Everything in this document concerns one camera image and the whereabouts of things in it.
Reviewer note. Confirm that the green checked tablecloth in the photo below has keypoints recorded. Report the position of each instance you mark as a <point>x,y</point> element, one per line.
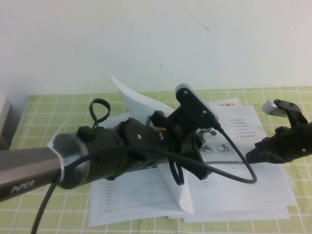
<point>48,214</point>

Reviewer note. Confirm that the white zip tie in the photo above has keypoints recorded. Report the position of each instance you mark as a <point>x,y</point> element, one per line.
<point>61,168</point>

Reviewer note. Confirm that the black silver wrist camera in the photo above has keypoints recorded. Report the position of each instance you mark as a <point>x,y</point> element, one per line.
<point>192,104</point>
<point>270,107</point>

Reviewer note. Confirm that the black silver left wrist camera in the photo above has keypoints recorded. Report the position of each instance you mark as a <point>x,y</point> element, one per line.
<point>192,104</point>

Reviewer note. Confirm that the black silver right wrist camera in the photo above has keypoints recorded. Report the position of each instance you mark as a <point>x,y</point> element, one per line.
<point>270,107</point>

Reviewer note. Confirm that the white brochure with red lettering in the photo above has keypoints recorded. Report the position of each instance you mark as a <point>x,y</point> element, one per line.
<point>226,104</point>

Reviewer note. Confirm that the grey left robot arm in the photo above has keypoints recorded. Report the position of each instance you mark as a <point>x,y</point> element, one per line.
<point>29,168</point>

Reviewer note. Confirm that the grey white box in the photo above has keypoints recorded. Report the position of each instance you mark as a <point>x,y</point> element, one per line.
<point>4,117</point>

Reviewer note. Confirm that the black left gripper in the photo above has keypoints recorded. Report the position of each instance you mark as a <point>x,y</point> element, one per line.
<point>168,143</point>

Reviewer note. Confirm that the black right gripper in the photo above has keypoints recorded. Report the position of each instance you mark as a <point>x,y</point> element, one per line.
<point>297,143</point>

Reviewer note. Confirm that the white product catalogue book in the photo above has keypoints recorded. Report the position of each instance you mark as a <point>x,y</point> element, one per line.
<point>136,192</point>

